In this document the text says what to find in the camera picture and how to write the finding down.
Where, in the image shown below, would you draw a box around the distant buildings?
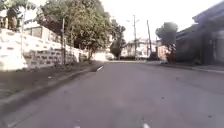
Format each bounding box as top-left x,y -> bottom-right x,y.
121,38 -> 158,60

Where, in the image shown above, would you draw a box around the utility pole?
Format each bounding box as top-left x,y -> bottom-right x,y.
132,14 -> 138,61
146,19 -> 153,56

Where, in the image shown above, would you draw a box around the grey paved road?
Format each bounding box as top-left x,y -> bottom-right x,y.
0,60 -> 224,128

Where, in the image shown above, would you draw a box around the vehicle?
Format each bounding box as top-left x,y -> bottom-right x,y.
147,51 -> 161,62

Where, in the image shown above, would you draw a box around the large green tree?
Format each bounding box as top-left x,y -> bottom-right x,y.
36,0 -> 113,61

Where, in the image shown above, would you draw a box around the round-crowned tree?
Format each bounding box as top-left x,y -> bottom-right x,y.
154,21 -> 180,48

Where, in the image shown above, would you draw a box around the concrete kerb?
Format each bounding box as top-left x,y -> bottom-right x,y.
0,63 -> 105,116

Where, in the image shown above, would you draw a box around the dirt verge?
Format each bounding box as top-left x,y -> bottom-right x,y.
0,61 -> 98,100

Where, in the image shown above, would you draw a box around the dark building with awning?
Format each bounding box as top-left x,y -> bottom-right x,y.
174,1 -> 224,67

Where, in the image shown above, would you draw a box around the white block wall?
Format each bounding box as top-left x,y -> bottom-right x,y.
0,28 -> 90,72

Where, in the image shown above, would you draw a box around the low building behind wall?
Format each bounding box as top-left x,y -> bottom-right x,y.
23,24 -> 63,43

